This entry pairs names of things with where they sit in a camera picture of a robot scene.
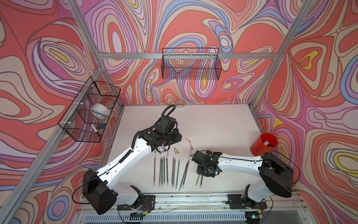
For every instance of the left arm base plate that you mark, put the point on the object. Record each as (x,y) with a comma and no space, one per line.
(143,203)

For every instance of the red plastic cup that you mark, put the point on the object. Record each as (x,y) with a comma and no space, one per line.
(265,143)

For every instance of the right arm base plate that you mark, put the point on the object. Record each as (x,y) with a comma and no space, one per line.
(236,202)

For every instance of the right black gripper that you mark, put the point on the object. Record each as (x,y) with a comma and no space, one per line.
(199,171)

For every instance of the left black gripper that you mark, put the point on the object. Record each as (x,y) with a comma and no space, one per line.
(178,137)

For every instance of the wall wire basket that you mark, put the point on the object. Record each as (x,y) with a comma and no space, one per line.
(77,120)
(191,63)

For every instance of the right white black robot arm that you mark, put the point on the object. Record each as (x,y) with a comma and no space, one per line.
(276,177)

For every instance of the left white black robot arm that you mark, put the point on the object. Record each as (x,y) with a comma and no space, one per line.
(99,187)

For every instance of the bundle of coloured pencils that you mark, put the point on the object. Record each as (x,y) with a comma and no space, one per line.
(182,176)

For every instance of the green pencil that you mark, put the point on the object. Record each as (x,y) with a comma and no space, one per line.
(177,176)
(160,173)
(173,171)

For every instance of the white tape roll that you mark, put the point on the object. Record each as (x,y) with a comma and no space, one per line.
(100,109)

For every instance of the back wall wire basket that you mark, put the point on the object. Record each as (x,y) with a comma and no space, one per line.
(191,63)

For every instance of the left wall wire basket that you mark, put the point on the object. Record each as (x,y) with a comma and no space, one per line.
(77,120)

